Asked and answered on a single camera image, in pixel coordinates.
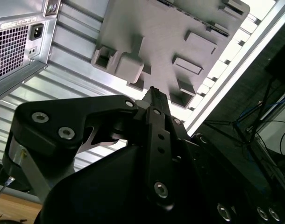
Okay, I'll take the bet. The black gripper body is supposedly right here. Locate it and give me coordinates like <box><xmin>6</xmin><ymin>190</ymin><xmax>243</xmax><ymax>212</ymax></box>
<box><xmin>36</xmin><ymin>140</ymin><xmax>227</xmax><ymax>224</ymax></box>

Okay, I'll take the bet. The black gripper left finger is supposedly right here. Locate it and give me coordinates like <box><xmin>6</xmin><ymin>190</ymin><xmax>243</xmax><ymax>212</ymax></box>
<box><xmin>14</xmin><ymin>86</ymin><xmax>178</xmax><ymax>211</ymax></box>

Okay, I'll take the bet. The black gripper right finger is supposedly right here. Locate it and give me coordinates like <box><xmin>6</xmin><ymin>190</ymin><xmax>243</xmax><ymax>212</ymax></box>
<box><xmin>156</xmin><ymin>88</ymin><xmax>284</xmax><ymax>224</ymax></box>

